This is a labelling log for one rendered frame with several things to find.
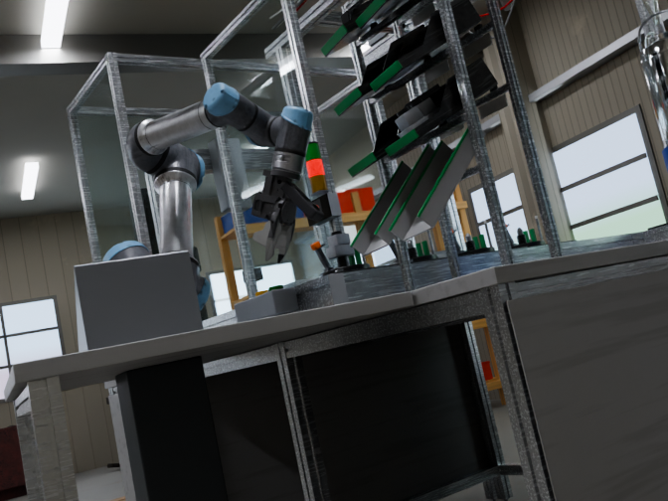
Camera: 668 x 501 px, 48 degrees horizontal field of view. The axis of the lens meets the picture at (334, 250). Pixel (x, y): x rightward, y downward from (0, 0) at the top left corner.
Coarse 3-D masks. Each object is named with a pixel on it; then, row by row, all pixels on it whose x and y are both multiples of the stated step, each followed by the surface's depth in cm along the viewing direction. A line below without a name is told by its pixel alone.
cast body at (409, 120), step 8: (400, 112) 166; (408, 112) 165; (416, 112) 165; (400, 120) 166; (408, 120) 164; (416, 120) 165; (424, 120) 166; (400, 128) 168; (408, 128) 164; (400, 136) 167
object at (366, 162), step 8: (432, 88) 185; (408, 104) 181; (392, 120) 193; (384, 128) 192; (392, 128) 193; (384, 136) 191; (392, 136) 192; (376, 144) 190; (384, 144) 175; (376, 152) 174; (384, 152) 175; (360, 160) 178; (368, 160) 176; (376, 160) 174; (352, 168) 183; (360, 168) 180; (352, 176) 185
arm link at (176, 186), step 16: (176, 144) 205; (160, 160) 201; (176, 160) 204; (192, 160) 207; (160, 176) 202; (176, 176) 201; (192, 176) 204; (160, 192) 202; (176, 192) 199; (192, 192) 208; (160, 208) 198; (176, 208) 196; (160, 224) 195; (176, 224) 193; (192, 224) 198; (160, 240) 192; (176, 240) 190; (192, 240) 195; (192, 256) 188; (208, 288) 187
